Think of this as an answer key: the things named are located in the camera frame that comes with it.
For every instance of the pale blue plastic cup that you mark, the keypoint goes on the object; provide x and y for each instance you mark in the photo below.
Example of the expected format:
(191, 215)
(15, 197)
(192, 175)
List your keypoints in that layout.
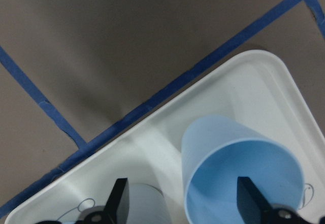
(147, 205)

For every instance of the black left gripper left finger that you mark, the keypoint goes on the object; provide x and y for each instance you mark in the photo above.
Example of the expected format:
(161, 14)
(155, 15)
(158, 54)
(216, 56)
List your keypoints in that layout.
(117, 206)

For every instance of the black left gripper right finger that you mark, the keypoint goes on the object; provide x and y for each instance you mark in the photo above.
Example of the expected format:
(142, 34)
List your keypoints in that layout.
(252, 205)

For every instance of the light blue plastic cup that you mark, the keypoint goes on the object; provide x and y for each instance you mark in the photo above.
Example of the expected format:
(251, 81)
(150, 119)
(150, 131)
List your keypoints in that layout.
(216, 151)

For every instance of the white plastic tray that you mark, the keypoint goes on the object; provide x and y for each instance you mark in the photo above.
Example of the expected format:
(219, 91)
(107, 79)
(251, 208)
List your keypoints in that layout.
(254, 88)

